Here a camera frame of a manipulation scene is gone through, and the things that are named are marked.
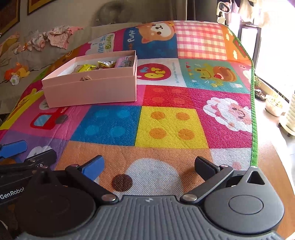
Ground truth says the yellow snack stick packet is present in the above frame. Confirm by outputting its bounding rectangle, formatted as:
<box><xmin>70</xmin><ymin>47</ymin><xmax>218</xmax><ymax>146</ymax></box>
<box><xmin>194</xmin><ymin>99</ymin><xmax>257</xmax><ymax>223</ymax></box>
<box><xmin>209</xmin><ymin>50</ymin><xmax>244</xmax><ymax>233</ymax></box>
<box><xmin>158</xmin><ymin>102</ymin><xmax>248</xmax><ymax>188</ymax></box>
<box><xmin>72</xmin><ymin>64</ymin><xmax>96</xmax><ymax>73</ymax></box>

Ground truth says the pink cardboard box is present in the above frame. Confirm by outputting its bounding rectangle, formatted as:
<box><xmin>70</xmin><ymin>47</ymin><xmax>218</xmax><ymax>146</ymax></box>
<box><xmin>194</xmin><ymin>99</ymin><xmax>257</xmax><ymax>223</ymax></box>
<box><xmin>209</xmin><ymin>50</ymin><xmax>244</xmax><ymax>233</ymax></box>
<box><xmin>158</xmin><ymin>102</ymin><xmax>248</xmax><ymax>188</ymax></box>
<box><xmin>41</xmin><ymin>51</ymin><xmax>138</xmax><ymax>108</ymax></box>

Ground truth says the pink Volcano gum packet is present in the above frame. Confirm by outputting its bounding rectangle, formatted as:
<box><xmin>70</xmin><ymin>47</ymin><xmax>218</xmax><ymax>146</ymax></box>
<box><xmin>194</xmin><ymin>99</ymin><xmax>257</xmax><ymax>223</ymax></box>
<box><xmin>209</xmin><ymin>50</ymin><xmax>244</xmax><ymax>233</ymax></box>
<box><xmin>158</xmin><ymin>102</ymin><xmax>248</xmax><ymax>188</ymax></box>
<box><xmin>115</xmin><ymin>56</ymin><xmax>135</xmax><ymax>68</ymax></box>

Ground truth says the orange yellow plush toy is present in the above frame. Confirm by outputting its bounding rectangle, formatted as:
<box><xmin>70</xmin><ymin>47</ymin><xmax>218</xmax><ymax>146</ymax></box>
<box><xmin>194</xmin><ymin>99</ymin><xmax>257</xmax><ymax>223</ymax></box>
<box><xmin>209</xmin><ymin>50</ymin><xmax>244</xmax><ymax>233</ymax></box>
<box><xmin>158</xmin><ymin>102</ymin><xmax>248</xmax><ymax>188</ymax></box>
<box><xmin>4</xmin><ymin>63</ymin><xmax>30</xmax><ymax>85</ymax></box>

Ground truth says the white flower pot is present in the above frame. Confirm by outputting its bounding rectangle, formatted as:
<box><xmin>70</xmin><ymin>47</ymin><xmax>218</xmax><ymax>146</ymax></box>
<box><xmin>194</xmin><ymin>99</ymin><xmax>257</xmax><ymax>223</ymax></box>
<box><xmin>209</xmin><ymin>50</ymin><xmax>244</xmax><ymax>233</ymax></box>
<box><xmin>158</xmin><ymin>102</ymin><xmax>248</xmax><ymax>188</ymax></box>
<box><xmin>265</xmin><ymin>95</ymin><xmax>284</xmax><ymax>117</ymax></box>

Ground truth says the pink baby clothes pile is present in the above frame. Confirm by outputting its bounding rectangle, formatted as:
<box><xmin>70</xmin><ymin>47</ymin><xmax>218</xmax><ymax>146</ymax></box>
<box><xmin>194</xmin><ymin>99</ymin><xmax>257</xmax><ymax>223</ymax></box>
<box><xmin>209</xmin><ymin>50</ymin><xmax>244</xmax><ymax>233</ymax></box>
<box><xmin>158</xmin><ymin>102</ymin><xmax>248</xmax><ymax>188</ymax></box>
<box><xmin>13</xmin><ymin>25</ymin><xmax>83</xmax><ymax>54</ymax></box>

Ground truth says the framed wall picture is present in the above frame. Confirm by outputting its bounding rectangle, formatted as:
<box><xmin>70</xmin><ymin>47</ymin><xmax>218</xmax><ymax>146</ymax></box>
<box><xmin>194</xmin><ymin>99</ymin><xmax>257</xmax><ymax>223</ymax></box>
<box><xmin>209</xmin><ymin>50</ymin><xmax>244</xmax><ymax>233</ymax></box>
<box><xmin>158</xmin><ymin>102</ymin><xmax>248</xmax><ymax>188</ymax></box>
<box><xmin>0</xmin><ymin>0</ymin><xmax>20</xmax><ymax>35</ymax></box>

